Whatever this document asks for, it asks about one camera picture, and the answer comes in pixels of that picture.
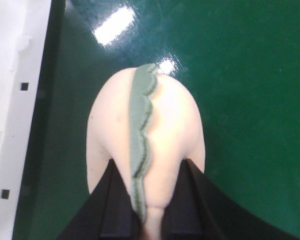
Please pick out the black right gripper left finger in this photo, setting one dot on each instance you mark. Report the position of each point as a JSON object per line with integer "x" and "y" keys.
{"x": 107, "y": 213}

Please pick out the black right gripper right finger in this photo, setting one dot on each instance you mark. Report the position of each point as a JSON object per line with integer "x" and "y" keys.
{"x": 201, "y": 211}

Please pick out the yellow smiling plush with leaf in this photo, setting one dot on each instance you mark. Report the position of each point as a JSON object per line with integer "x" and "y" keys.
{"x": 147, "y": 123}

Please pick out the white plastic Totelife tote box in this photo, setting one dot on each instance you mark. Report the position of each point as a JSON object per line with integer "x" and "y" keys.
{"x": 23, "y": 29}

